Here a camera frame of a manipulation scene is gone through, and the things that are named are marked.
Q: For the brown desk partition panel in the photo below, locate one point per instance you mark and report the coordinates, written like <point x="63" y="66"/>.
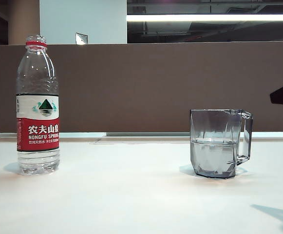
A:
<point x="156" y="85"/>

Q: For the grey transparent plastic cup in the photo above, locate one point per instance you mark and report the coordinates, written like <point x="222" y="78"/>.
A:
<point x="214" y="151"/>

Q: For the long white ceiling light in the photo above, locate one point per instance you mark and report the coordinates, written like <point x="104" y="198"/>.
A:
<point x="204" y="17"/>

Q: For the Nongfu Spring water bottle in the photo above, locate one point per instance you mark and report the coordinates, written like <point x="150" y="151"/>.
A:
<point x="37" y="131"/>

